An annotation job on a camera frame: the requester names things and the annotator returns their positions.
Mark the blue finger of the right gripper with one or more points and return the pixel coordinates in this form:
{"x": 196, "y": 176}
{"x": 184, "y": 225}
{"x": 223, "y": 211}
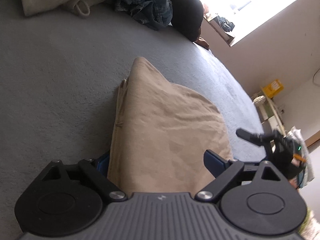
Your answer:
{"x": 256, "y": 139}

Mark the seated person in maroon jacket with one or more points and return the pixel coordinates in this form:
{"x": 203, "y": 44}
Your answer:
{"x": 187, "y": 17}

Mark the white folded top garment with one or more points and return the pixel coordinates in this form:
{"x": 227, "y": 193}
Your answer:
{"x": 307, "y": 174}

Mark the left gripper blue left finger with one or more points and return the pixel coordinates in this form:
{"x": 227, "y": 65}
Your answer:
{"x": 94, "y": 174}

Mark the beige trousers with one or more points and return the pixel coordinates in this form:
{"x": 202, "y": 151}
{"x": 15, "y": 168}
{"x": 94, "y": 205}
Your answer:
{"x": 160, "y": 134}

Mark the yellow box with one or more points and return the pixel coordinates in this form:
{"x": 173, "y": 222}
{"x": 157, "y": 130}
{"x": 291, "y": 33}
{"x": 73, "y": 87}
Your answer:
{"x": 273, "y": 88}

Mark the white woven ball lamp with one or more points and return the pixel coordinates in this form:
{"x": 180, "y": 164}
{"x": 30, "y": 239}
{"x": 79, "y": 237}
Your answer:
{"x": 259, "y": 100}

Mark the blue denim jeans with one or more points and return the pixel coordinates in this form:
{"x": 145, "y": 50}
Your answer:
{"x": 155, "y": 14}

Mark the wooden side shelf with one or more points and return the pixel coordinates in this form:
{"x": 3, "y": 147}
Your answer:
{"x": 270, "y": 115}

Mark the shoes on white box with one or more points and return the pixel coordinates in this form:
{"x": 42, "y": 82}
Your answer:
{"x": 223, "y": 27}

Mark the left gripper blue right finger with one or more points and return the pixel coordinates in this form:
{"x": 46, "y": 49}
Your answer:
{"x": 226, "y": 175}

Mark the grey bed blanket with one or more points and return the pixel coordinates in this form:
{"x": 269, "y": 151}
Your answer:
{"x": 59, "y": 77}

